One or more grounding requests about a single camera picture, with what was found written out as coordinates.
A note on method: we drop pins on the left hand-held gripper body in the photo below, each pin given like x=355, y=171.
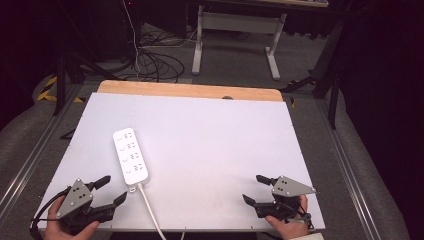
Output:
x=75, y=196

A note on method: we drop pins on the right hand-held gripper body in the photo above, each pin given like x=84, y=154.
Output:
x=289, y=190

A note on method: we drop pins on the person's left hand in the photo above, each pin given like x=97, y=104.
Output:
x=55, y=230

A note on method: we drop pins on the person's right hand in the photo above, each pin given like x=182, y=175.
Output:
x=289, y=229

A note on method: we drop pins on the white power strip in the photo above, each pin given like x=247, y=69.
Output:
x=130, y=156

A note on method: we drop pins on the white table cover board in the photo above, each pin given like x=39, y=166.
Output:
x=206, y=146

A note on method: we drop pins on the dark round table grommet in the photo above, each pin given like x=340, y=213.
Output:
x=227, y=98

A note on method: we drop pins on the yellow black floor tape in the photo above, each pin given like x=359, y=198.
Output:
x=50, y=90

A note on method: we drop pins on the black metal stand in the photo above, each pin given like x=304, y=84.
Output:
x=328, y=80
x=66, y=73

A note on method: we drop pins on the aluminium floor rail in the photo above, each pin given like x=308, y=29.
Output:
x=36, y=150
x=346, y=173

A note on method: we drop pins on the white metal desk frame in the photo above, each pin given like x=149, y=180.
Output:
x=237, y=22

